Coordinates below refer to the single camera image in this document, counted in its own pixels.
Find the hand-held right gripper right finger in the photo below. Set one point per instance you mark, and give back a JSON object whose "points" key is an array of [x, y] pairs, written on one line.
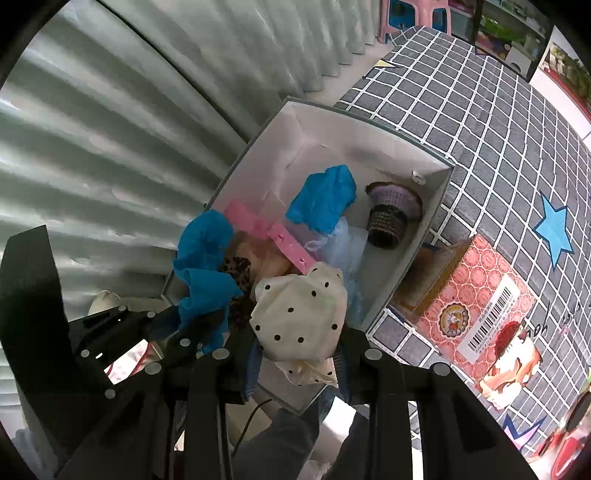
{"points": [[353, 344]]}

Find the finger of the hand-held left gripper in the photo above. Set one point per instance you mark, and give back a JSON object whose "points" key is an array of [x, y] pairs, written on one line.
{"points": [[134, 318], [203, 334]]}

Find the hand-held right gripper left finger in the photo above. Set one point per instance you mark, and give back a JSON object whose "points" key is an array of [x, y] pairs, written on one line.
{"points": [[231, 346]]}

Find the white polka dot cloth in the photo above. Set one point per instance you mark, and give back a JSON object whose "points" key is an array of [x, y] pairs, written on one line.
{"points": [[300, 314]]}

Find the leopard print cloth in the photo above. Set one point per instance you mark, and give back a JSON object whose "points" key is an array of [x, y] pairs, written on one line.
{"points": [[238, 273]]}

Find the teal soft cloth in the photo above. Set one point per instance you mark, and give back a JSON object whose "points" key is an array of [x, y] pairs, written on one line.
{"points": [[323, 198], [203, 258]]}

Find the light blue fluffy cloth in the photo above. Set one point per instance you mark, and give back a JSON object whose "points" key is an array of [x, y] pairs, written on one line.
{"points": [[342, 249]]}

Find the beige sock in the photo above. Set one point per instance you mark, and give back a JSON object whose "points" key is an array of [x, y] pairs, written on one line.
{"points": [[272, 258]]}

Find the pink cloth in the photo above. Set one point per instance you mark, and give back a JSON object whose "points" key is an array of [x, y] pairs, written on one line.
{"points": [[272, 230]]}

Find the purple brown striped sock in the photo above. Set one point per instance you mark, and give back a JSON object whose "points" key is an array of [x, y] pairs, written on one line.
{"points": [[390, 217]]}

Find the white storage box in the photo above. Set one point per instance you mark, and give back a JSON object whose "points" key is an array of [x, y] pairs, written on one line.
{"points": [[323, 138]]}

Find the person's legs in jeans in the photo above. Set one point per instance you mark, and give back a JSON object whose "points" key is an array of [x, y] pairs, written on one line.
{"points": [[277, 443]]}

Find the pink patterned cardboard box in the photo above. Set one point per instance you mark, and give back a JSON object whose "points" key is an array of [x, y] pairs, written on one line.
{"points": [[480, 277]]}

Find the floral tissue pack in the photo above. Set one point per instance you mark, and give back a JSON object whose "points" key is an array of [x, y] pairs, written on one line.
{"points": [[512, 364]]}

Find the red patterned table mat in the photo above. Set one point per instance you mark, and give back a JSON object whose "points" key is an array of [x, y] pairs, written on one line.
{"points": [[563, 447]]}

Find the black round lid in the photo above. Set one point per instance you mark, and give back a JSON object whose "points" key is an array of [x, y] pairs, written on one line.
{"points": [[581, 413]]}

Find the grey checkered star blanket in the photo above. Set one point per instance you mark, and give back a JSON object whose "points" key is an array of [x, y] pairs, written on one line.
{"points": [[485, 138]]}

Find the pink plastic stool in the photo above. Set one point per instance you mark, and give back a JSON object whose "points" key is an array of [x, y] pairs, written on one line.
{"points": [[415, 18]]}

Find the black framed glass cabinet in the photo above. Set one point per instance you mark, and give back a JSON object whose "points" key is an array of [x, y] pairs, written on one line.
{"points": [[512, 32]]}

